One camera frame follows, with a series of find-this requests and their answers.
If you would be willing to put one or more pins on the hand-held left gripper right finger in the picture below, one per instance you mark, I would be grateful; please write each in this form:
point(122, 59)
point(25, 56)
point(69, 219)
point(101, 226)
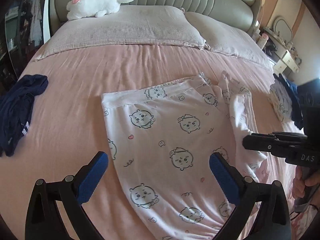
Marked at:
point(222, 177)

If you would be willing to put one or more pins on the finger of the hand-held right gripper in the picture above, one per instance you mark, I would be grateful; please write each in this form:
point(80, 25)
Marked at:
point(260, 143)
point(290, 136)

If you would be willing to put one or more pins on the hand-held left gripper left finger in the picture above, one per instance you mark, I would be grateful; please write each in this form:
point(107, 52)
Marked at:
point(92, 177)

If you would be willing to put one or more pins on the cartoon print pajama pants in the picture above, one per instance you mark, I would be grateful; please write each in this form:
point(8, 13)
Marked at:
point(162, 135)

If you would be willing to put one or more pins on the person's right hand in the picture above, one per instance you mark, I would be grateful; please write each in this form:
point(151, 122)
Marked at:
point(298, 187)

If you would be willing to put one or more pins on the folded navy striped pants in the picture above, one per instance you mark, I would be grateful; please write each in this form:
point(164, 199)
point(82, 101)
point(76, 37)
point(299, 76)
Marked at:
point(296, 100)

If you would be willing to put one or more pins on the white dressing table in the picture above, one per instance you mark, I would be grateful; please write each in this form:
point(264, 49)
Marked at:
point(287, 57)

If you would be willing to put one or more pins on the black bag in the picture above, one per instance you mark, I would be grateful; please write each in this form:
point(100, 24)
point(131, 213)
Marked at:
point(271, 48)

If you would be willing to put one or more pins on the pink bottle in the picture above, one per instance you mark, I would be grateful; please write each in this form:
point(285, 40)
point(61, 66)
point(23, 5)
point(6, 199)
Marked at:
point(263, 40)

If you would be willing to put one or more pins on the rounded vanity mirror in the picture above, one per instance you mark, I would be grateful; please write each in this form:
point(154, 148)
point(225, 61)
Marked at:
point(282, 27)

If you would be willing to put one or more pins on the bed with pink sheet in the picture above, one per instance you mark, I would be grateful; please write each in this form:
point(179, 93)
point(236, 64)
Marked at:
point(75, 80)

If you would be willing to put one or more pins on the navy blue garment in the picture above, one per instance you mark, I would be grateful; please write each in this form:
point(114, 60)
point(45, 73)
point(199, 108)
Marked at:
point(17, 110)

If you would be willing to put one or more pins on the pale checked pillow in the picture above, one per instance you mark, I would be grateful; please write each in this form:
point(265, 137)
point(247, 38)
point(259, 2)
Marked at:
point(125, 30)
point(225, 37)

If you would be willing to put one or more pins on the dark glass door wardrobe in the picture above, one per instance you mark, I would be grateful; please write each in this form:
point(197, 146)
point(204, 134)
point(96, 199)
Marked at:
point(20, 35)

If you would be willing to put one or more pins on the large white plush toy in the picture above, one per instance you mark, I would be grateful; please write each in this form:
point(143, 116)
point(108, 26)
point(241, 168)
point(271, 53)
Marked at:
point(97, 3)

